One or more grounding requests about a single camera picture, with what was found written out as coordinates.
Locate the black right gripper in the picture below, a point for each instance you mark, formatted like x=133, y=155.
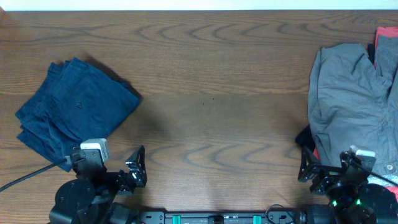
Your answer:
x=328, y=177

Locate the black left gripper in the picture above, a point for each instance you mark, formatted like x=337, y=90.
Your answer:
x=136, y=175

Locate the dark blue denim shorts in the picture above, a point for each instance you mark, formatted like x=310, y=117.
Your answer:
x=86, y=103

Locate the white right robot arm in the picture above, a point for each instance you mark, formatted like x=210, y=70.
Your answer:
x=352, y=199

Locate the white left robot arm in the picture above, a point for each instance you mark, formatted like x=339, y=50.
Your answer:
x=90, y=197

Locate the black garment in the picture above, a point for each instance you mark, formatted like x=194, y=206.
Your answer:
x=304, y=139

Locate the grey shirt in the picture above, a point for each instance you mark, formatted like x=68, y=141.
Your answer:
x=354, y=102

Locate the folded dark blue shorts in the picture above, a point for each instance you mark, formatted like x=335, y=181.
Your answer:
x=39, y=132

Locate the coral red garment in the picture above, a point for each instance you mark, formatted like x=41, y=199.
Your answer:
x=385, y=37

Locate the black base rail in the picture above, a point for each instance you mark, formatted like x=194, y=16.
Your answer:
x=273, y=214

